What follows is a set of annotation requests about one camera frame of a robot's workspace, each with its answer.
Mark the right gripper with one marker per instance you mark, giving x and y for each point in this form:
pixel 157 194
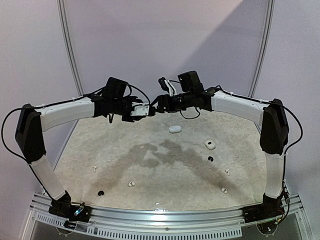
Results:
pixel 164 103

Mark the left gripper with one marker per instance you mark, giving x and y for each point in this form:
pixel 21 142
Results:
pixel 137 117

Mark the white gold-trimmed charging case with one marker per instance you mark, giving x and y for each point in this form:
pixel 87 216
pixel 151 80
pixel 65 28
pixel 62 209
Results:
pixel 209 144

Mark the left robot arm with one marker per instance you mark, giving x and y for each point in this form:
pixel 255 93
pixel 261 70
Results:
pixel 33 121

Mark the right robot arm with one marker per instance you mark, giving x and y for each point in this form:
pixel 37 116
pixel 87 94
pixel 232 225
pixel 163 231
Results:
pixel 270 115

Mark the closed white charging case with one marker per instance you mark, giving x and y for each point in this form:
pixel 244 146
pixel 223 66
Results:
pixel 175 129

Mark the white earbud centre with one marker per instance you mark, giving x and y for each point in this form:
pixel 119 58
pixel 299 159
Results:
pixel 131 184

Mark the white earbud right front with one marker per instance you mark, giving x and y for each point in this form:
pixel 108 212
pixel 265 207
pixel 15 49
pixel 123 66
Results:
pixel 224 190

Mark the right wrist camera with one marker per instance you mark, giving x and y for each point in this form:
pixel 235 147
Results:
pixel 167 86

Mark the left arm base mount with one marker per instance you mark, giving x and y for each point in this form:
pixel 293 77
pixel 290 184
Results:
pixel 72 212

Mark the left aluminium corner post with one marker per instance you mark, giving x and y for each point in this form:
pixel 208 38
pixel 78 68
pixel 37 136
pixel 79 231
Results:
pixel 62 11

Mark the aluminium corner post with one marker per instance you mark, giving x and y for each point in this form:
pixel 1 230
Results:
pixel 62 11
pixel 263 47

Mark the aluminium front rail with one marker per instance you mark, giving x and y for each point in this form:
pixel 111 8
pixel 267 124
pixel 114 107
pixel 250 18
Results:
pixel 216 218

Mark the right aluminium corner post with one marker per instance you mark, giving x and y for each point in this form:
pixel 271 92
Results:
pixel 263 47

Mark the white slotted cable duct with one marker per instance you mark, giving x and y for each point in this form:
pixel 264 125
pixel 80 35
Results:
pixel 54 228

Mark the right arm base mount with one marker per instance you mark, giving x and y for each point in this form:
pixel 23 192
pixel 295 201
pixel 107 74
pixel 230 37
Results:
pixel 268 209

